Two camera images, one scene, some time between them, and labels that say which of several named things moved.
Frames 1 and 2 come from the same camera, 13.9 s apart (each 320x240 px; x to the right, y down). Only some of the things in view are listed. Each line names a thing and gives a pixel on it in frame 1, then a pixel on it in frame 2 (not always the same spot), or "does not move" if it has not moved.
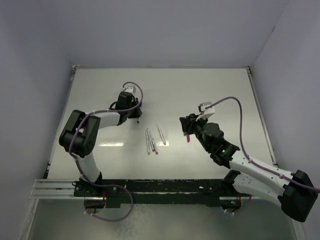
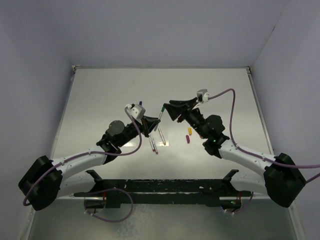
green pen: (147, 140) to (160, 116)
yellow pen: (161, 135) does not move
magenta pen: (156, 151) does not move
